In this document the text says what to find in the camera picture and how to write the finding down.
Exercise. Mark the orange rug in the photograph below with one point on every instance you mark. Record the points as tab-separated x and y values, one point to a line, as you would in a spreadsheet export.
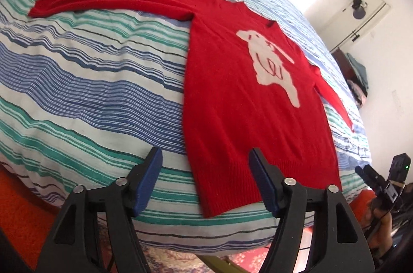
25	215

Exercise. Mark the patterned rug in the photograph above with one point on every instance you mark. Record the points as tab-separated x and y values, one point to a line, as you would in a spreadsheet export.
180	260

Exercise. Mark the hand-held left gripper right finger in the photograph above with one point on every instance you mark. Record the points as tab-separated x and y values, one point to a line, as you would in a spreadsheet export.
263	180

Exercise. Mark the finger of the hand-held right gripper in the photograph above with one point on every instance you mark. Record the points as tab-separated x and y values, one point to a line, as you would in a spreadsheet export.
371	177

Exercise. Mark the person's right forearm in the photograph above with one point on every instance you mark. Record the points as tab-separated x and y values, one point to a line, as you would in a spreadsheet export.
380	227

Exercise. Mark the black device on wall mount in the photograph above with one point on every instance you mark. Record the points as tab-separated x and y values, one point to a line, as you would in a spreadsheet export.
358	9

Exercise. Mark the red sweater with white dog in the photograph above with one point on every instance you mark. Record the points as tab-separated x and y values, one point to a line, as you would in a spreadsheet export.
242	131

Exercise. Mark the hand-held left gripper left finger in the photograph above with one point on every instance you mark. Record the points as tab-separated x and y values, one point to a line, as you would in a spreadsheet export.
147	182

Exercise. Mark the wooden cabinet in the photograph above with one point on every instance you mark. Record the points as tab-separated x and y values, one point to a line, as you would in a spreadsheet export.
340	58

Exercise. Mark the striped bedspread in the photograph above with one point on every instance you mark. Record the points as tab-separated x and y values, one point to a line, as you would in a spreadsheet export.
96	92

